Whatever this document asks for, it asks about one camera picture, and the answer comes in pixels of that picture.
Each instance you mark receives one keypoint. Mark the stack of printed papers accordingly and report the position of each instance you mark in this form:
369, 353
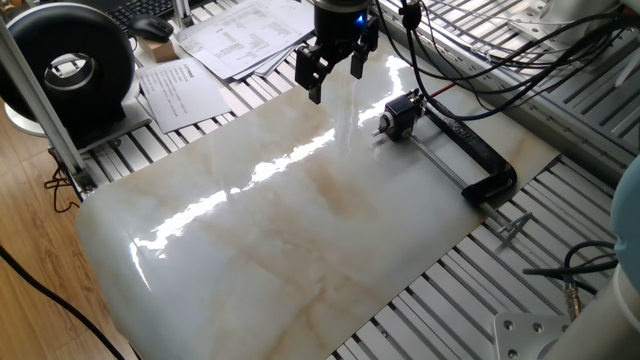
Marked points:
245, 35

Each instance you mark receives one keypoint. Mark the glossy marble pattern board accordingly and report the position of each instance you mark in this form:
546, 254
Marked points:
280, 235

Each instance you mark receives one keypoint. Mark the single white paper sheet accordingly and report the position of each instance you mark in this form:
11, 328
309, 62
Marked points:
182, 95

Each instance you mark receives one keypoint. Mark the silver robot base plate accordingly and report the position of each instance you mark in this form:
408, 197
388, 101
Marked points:
525, 335

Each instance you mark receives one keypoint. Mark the black metal c-clamp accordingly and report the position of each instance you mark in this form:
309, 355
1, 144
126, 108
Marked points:
480, 150

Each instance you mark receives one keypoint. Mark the black crank pencil sharpener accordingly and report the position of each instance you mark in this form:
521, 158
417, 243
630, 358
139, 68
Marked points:
400, 117

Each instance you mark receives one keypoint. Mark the black keyboard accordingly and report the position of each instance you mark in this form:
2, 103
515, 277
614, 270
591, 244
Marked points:
137, 9

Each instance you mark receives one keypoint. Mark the small brown cardboard block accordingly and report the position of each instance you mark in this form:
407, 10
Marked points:
159, 50

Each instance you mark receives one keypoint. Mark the black computer mouse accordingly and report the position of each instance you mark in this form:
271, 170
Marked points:
151, 28

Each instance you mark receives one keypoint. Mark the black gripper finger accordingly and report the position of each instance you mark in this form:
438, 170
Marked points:
306, 67
358, 62

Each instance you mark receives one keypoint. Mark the red pencil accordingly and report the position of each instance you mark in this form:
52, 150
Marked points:
442, 90

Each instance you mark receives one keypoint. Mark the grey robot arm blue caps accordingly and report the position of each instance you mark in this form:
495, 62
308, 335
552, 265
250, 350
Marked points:
627, 225

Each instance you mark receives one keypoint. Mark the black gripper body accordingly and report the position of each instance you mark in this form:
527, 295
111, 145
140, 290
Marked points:
337, 27

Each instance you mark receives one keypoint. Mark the aluminium frame profile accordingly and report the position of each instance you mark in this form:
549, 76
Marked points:
40, 105

